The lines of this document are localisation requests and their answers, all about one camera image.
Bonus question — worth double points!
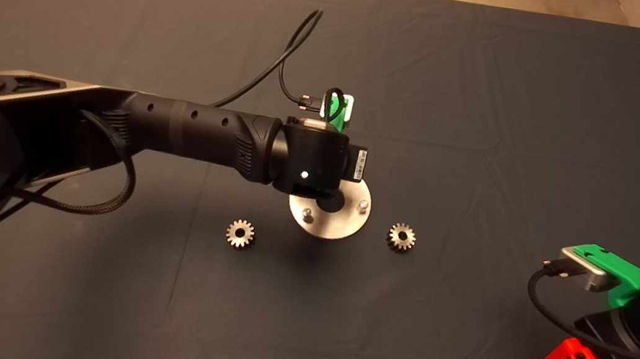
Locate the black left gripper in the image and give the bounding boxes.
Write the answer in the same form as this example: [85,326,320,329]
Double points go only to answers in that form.
[343,144,371,184]

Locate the round metal carrier plate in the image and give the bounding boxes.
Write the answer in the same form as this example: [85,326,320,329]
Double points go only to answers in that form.
[283,169,376,246]

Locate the small steel planetary gear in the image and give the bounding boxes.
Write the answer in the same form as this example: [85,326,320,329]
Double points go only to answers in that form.
[224,218,257,251]
[386,221,419,255]

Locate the dark table cloth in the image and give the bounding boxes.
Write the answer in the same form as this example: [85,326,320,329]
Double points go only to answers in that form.
[0,0,640,359]

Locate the green left camera mount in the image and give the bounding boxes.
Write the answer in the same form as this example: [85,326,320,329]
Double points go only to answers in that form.
[322,90,350,133]

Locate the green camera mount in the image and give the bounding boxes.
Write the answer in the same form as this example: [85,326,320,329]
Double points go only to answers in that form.
[565,241,640,311]
[322,90,350,133]

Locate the silver left camera box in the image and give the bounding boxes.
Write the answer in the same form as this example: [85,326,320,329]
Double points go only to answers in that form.
[319,91,358,123]

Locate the silver camera box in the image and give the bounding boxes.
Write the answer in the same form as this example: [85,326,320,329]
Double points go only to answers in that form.
[319,91,358,123]
[554,246,612,294]

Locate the silver right camera box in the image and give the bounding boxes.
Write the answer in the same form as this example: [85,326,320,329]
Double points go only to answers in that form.
[554,246,612,294]

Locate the black right camera cable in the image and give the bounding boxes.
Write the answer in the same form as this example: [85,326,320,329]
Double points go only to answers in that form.
[518,256,640,359]

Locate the green right camera mount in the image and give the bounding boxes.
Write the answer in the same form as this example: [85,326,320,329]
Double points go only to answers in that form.
[565,241,640,311]

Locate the thin black left camera cable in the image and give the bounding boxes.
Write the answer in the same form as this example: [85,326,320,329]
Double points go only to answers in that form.
[208,0,356,125]

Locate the braided black arm cable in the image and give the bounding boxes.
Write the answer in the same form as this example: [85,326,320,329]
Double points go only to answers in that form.
[0,100,146,221]

